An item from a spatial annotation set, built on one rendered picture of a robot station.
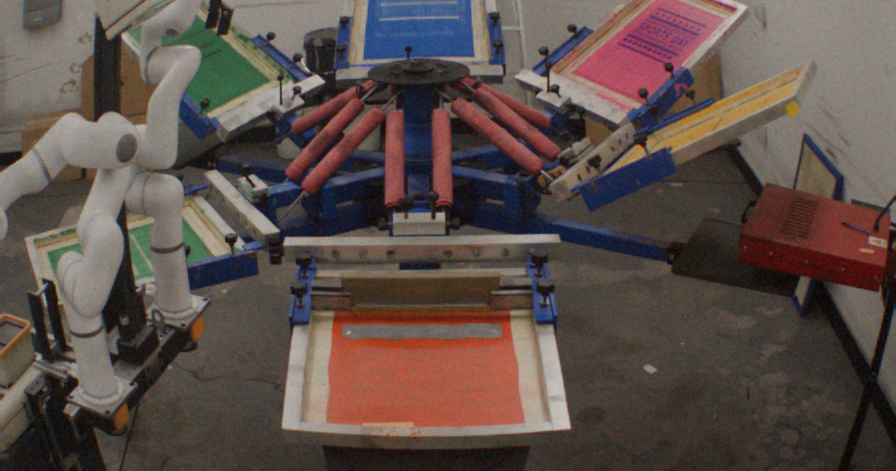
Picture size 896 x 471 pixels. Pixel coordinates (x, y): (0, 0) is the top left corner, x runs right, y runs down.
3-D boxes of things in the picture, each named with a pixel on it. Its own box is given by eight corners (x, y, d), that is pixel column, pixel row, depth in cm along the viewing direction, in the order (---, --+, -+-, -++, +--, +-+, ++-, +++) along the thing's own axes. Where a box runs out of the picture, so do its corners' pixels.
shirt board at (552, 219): (808, 264, 311) (811, 242, 308) (789, 317, 278) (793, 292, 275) (452, 189, 370) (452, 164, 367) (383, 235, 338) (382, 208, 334)
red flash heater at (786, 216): (894, 244, 291) (898, 212, 287) (887, 300, 254) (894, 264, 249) (763, 212, 318) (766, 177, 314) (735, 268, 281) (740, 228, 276)
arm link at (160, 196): (174, 256, 220) (168, 185, 214) (135, 247, 224) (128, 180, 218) (193, 239, 228) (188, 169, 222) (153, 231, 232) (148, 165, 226)
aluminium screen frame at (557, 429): (568, 441, 218) (570, 428, 216) (284, 441, 216) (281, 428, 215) (540, 281, 290) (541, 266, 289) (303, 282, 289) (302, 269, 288)
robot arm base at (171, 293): (137, 310, 228) (127, 249, 223) (157, 289, 240) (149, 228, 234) (185, 324, 225) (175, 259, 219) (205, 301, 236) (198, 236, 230)
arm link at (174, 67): (177, 54, 205) (121, 57, 211) (174, 227, 217) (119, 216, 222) (210, 41, 218) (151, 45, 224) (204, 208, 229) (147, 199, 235)
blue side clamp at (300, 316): (311, 343, 262) (308, 317, 259) (291, 342, 261) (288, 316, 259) (318, 288, 289) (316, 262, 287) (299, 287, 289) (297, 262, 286)
